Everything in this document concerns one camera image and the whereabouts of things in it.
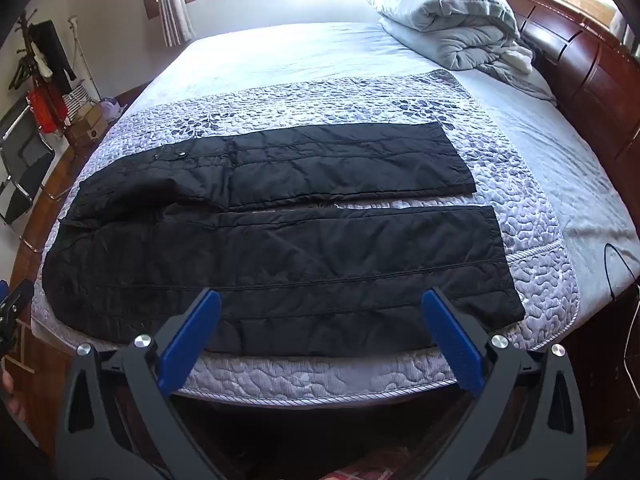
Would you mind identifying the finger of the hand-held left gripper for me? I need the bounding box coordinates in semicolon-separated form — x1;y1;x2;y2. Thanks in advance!
0;279;34;361

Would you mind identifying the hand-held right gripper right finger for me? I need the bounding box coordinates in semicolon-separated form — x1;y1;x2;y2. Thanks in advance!
421;287;588;480

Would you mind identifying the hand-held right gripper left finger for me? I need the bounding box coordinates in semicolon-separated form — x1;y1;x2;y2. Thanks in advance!
55;289;223;480

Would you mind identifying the black jacket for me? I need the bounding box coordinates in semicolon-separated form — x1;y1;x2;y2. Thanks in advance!
41;121;527;358

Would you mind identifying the person's foot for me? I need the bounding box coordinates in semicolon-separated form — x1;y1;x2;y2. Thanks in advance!
0;367;29;427

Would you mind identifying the black metal-framed chair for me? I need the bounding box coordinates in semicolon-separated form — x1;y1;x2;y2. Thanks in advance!
0;95;64;252

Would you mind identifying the grey quilted bed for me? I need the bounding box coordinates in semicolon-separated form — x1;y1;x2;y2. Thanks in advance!
31;69;581;408

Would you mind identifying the brown cardboard box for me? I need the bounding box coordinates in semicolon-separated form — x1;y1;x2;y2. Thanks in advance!
67;105;109;147

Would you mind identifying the pale purple bag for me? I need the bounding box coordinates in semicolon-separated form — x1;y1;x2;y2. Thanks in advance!
100;97;127;124

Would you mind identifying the black hanging clothing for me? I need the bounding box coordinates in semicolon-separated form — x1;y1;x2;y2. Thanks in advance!
30;20;77;95

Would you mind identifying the wooden coat rack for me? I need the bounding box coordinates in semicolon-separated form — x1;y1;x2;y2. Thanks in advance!
7;10;76;136

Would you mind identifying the white cloth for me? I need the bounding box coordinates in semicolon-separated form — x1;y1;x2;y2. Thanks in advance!
500;45;534;74

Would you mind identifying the light blue bed sheet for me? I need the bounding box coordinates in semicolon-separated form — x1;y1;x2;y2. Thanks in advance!
125;22;640;306

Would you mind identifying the dark wooden headboard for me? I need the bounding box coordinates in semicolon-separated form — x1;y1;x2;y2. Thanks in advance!
492;0;640;201

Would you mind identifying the white patterned curtain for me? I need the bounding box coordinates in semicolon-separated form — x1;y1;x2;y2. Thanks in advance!
150;0;195;49

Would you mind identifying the folded grey-blue duvet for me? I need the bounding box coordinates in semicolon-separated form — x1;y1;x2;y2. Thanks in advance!
365;0;523;71

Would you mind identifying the white cable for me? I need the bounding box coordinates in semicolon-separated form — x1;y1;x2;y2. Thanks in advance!
620;282;640;411

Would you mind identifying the black cable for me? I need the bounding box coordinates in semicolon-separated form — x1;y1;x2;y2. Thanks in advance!
602;242;640;302

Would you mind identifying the white wire drying rack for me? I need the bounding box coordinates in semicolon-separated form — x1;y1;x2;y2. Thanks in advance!
65;15;102;122

